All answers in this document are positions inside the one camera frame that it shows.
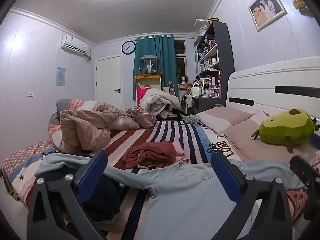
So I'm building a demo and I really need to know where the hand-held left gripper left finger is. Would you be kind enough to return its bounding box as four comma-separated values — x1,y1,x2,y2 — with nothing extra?
26,149,108,240

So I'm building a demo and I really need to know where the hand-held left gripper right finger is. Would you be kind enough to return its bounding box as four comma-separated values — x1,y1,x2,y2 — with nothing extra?
210,151,293,240

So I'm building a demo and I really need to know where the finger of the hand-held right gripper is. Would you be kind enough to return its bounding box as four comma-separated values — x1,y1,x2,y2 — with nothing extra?
303,180,320,222
289,155,320,189

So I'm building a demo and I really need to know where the light blue sweatshirt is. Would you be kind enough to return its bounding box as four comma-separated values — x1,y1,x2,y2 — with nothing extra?
35,152,307,240

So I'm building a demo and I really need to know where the dark navy garment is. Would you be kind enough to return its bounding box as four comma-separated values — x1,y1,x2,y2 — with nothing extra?
82,176,122,224

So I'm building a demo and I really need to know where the large pink ribbed pillow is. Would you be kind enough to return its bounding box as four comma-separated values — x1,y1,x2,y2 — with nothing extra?
224,110,320,165

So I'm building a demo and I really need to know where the beige quilt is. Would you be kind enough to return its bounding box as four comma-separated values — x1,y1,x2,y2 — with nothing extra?
49,99,140,154

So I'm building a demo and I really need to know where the green avocado plush toy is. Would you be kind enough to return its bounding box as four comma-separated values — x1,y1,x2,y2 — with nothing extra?
251,109,320,153

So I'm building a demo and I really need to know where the pink garment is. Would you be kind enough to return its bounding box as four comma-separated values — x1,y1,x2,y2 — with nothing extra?
172,141,190,163

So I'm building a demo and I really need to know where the small pink pillow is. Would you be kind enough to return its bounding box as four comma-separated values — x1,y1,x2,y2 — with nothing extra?
196,106,255,135

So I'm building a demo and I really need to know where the dark red garment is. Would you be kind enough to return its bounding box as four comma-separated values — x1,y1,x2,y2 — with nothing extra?
122,141,177,169

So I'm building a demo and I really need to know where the dark desk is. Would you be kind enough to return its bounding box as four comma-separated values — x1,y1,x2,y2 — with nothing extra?
190,95,227,113

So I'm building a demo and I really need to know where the pink handbag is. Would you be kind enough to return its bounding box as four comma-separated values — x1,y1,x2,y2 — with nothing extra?
126,105,157,129

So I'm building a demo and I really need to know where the pink shopping bag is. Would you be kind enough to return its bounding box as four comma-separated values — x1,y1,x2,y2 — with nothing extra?
137,86,152,104

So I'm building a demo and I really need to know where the white door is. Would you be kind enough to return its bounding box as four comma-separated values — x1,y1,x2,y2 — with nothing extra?
96,56,123,110

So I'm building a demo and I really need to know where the white bed headboard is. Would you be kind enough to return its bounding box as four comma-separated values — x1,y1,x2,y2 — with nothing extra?
226,57,320,120

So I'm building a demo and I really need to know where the white coat pile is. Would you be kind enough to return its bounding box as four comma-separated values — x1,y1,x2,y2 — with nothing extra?
139,89,181,117

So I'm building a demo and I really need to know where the yellow shelf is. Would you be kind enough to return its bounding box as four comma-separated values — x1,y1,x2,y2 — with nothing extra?
135,74,162,105

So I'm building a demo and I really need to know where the dark bookshelf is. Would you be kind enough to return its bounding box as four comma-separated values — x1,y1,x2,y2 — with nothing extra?
194,20,235,105

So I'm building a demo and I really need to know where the window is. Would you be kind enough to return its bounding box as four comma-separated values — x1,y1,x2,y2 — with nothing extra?
174,40,187,97

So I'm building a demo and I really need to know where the glass display case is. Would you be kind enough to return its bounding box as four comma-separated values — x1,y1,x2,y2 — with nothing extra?
140,54,158,75

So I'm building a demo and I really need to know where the teal curtain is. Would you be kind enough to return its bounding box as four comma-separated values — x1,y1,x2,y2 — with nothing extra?
133,34,178,98

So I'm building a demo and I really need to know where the white air conditioner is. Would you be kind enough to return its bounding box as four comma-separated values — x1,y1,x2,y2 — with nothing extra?
61,34,91,55

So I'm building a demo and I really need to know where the clear box on bookshelf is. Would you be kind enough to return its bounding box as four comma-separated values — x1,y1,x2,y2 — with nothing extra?
194,19,209,35

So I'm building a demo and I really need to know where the blue wall poster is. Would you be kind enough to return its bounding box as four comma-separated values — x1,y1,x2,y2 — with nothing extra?
56,67,66,86

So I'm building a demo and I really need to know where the round wall clock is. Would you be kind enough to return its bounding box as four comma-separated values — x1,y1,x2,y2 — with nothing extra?
121,41,136,55

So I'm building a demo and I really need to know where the framed wall picture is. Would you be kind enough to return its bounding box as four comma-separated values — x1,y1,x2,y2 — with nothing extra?
247,0,287,32

